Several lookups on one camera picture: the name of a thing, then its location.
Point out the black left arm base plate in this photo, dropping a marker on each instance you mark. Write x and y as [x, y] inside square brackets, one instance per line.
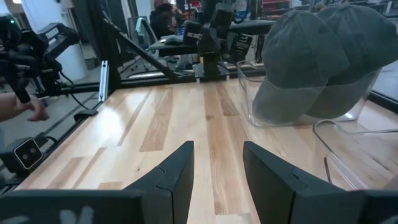
[214, 74]

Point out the olive green baseball cap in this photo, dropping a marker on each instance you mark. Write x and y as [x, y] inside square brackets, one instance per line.
[367, 37]

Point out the person's hand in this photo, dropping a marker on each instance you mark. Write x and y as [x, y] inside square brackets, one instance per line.
[35, 110]

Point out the silver metal bracket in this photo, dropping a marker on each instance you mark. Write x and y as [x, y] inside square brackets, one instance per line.
[103, 81]

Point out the clear plastic bin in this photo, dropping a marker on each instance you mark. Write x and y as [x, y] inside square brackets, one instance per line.
[342, 174]
[245, 93]

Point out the black frame clamp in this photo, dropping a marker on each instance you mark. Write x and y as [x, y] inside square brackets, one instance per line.
[85, 114]

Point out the person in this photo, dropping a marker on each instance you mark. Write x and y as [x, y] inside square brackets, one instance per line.
[161, 18]

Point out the person's forearm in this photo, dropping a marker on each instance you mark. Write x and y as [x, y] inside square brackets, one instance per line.
[7, 107]

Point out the small black table camera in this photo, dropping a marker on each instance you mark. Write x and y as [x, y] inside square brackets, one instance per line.
[26, 154]

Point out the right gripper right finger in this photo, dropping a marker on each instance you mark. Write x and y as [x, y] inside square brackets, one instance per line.
[311, 202]

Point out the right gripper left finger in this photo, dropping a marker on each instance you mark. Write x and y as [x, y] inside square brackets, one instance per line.
[93, 208]

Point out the teal green baseball cap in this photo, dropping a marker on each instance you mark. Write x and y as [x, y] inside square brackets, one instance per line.
[298, 56]

